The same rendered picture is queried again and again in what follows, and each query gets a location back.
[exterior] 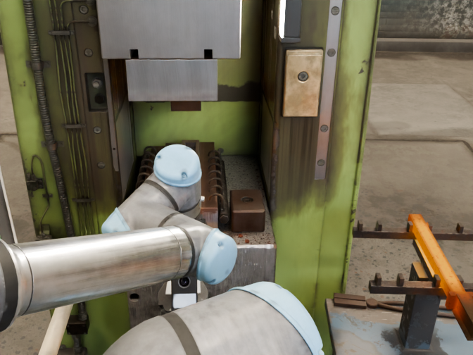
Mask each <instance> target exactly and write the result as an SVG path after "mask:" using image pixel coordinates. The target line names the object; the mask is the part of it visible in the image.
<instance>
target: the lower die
mask: <svg viewBox="0 0 473 355"><path fill-rule="evenodd" d="M185 142H195V143H196V154H197V156H198V159H199V162H200V166H201V172H202V173H201V196H202V197H205V201H202V202H201V214H202V215H203V218H205V219H206V222H207V224H208V226H210V227H212V228H217V229H218V206H217V196H214V197H212V198H211V201H209V200H208V198H209V196H210V195H211V194H214V193H217V187H214V188H212V189H211V191H210V192H208V190H209V188H210V187H211V186H212V185H216V184H217V181H216V180H212V181H211V182H210V184H208V181H209V179H211V178H213V177H216V172H213V173H211V174H210V177H208V174H209V172H210V171H212V170H216V167H215V165H213V166H211V167H210V170H208V166H209V165H210V164H211V163H215V158H212V159H211V160H210V163H208V159H209V158H210V157H211V156H215V152H212V153H210V156H208V152H209V151H211V150H215V143H214V142H199V140H182V143H165V146H154V148H156V153H157V154H158V152H159V151H160V150H162V149H163V148H165V147H168V146H170V145H174V144H179V145H184V146H185ZM151 153H153V154H154V150H153V149H151ZM157 154H154V155H155V156H156V155H157ZM149 158H150V159H151V160H152V161H153V162H154V160H153V156H152V155H150V156H149ZM148 166H151V168H152V163H151V162H150V161H149V162H148ZM152 169H153V168H152ZM146 172H147V173H148V174H149V175H151V170H150V169H149V168H147V170H146ZM153 172H154V170H153Z"/></svg>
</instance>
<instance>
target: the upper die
mask: <svg viewBox="0 0 473 355"><path fill-rule="evenodd" d="M125 65H126V73H127V91H128V99H129V101H217V59H213V56H212V49H204V59H139V55H138V49H135V50H134V53H133V54H132V57H131V59H125Z"/></svg>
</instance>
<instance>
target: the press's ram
mask: <svg viewBox="0 0 473 355"><path fill-rule="evenodd" d="M96 7H97V14H98V22H99V35H100V43H101V56H102V59H131V57H132V54H133V53H134V50H135V49H138V55H139V59H204V49H212V56H213V59H239V58H240V52H241V0H96Z"/></svg>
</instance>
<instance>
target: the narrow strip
mask: <svg viewBox="0 0 473 355"><path fill-rule="evenodd" d="M103 68H104V75H105V83H106V96H107V104H108V117H109V125H110V132H111V146H112V153H113V166H114V169H115V171H119V168H118V154H117V147H116V138H115V124H114V117H113V102H112V94H111V80H110V73H109V65H108V59H103Z"/></svg>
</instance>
